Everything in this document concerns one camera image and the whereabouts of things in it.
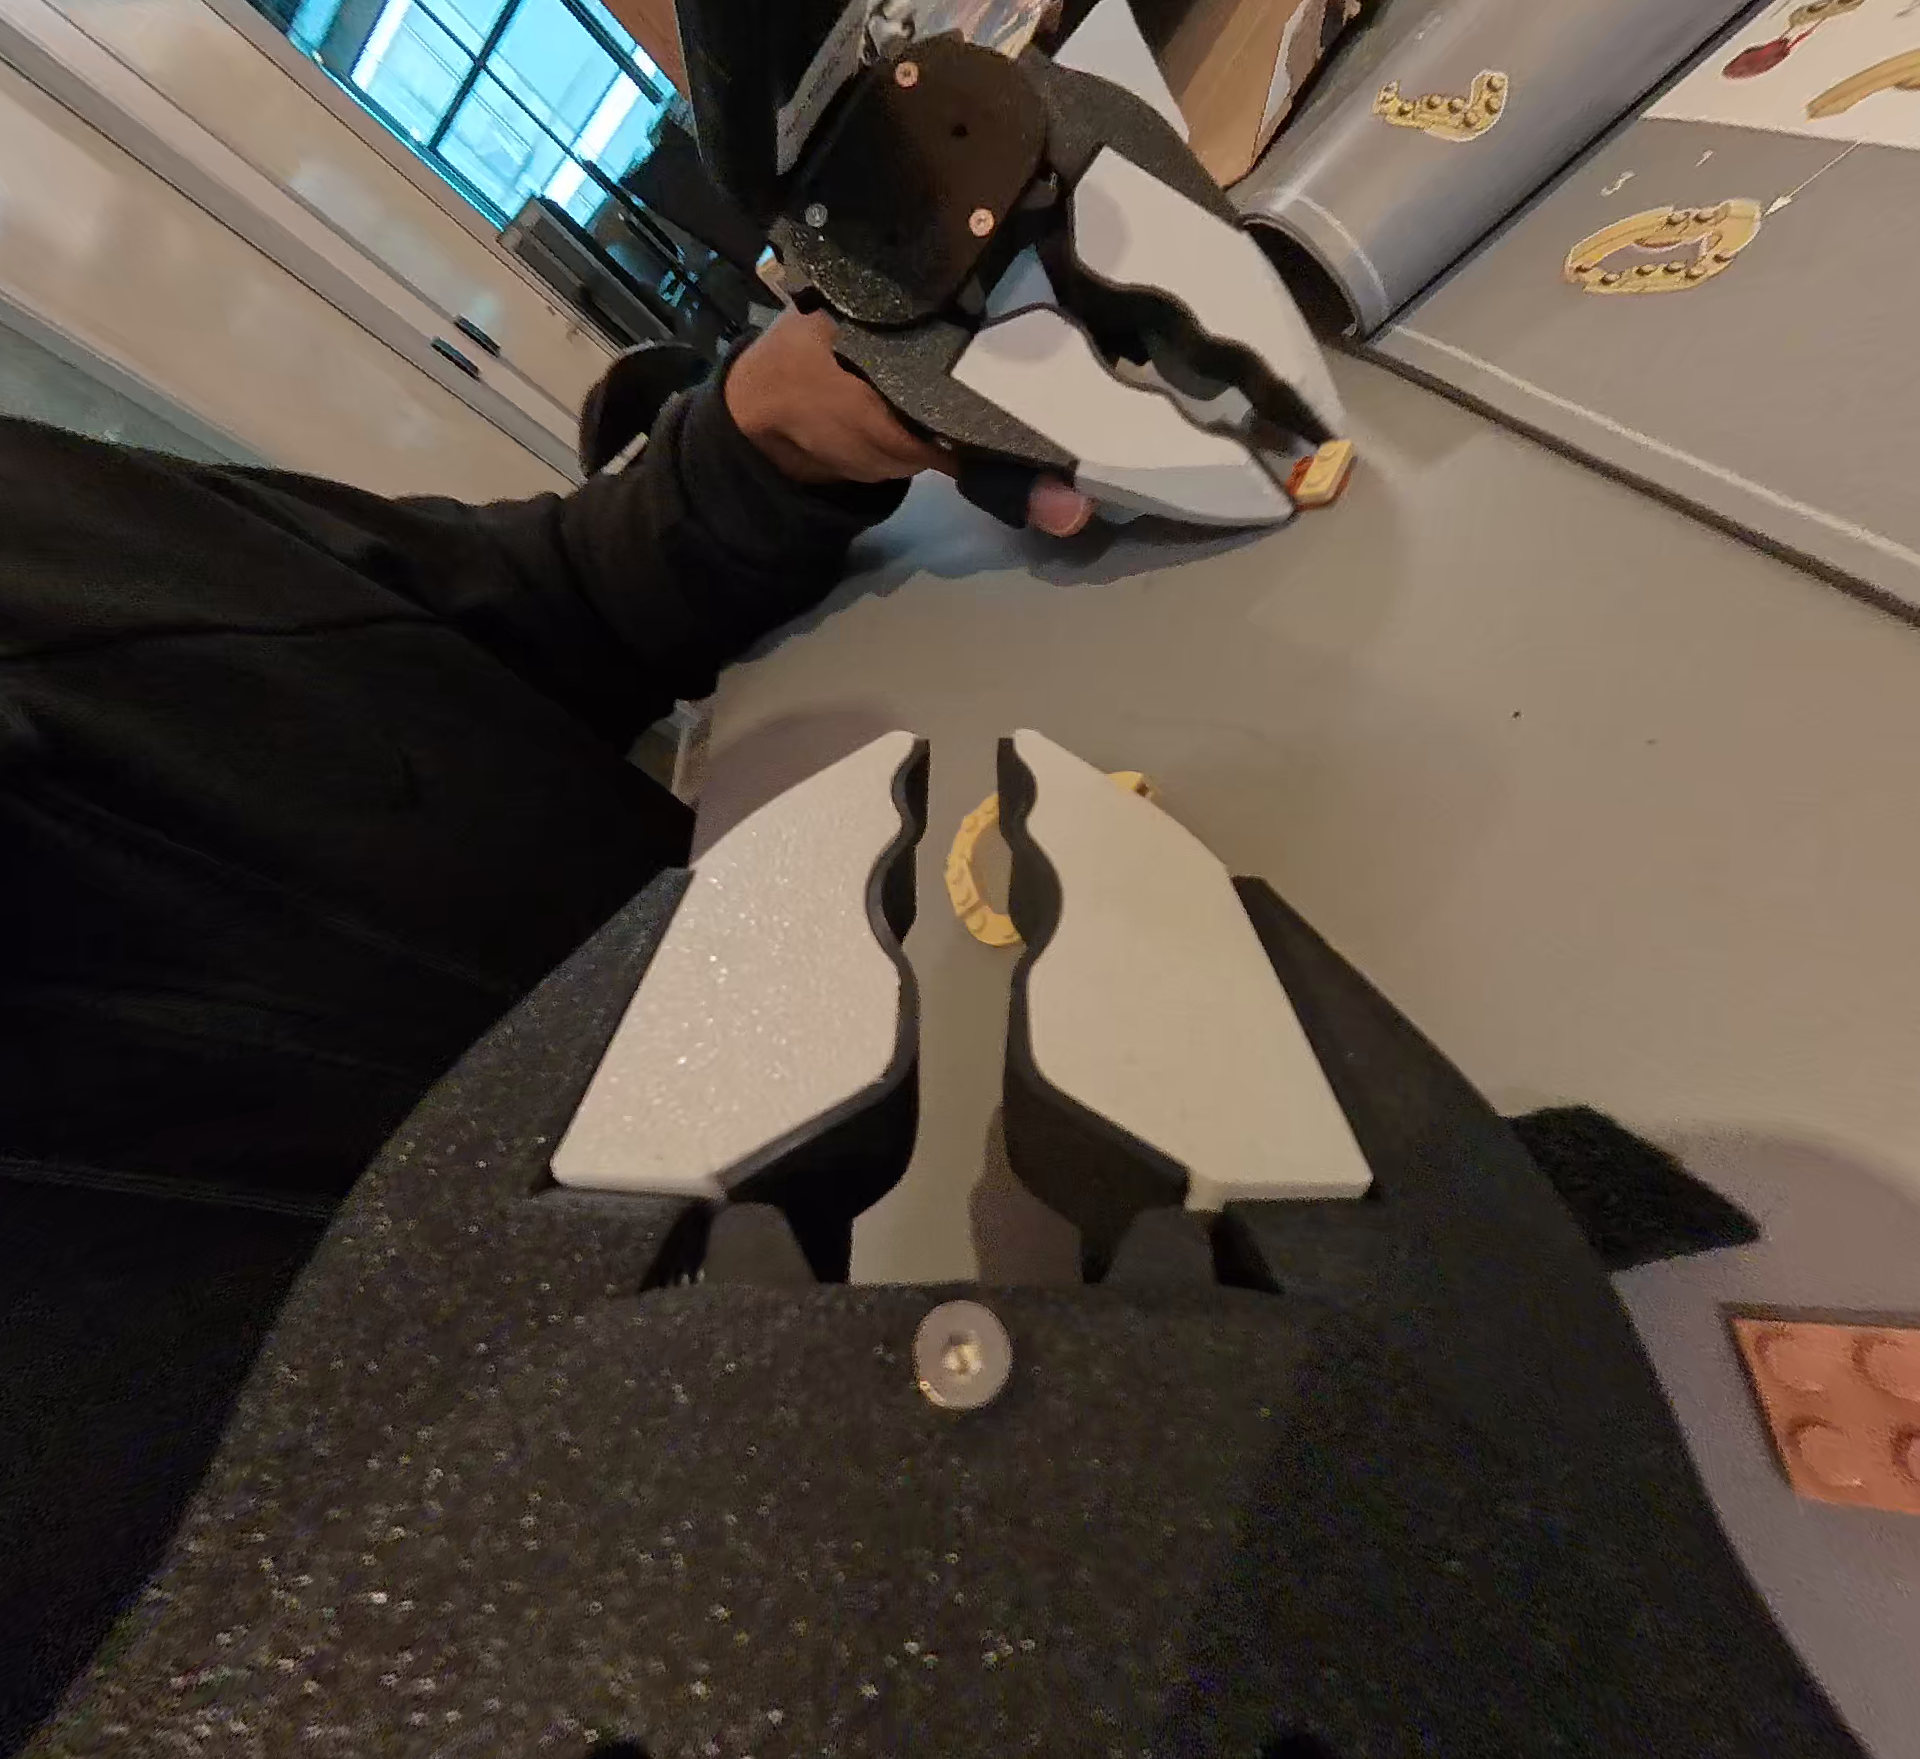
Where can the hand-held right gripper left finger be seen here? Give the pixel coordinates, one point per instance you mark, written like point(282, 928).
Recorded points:
point(751, 1009)

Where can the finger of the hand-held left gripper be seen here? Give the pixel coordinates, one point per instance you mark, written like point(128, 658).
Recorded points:
point(1126, 440)
point(1185, 244)

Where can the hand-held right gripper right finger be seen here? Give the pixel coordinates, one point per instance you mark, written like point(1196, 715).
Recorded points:
point(1185, 1009)

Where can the brown round toy brick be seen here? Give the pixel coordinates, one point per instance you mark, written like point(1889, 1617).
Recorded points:
point(1321, 473)

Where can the large tan arch brick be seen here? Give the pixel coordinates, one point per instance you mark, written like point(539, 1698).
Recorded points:
point(970, 875)

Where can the person's left forearm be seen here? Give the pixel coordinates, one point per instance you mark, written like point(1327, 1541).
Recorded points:
point(601, 543)

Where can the person's left hand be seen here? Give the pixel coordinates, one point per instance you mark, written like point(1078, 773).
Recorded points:
point(812, 404)

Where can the grey instruction booklet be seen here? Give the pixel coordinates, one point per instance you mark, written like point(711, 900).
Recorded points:
point(1559, 49)

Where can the brown studded plate brick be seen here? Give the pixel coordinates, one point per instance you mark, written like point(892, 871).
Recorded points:
point(1832, 1414)

